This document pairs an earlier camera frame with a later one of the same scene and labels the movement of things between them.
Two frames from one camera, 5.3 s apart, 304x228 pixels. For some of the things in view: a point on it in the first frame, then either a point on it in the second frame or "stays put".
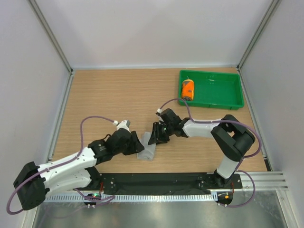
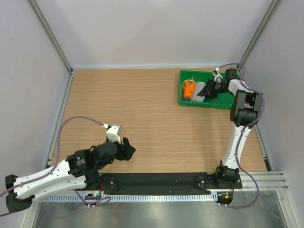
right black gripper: x=156 y=126 to x=207 y=90
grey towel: x=148 y=152 to x=199 y=85
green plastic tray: x=213 y=90 stays put
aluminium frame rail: x=269 y=181 stays put
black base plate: x=166 y=183 stays put
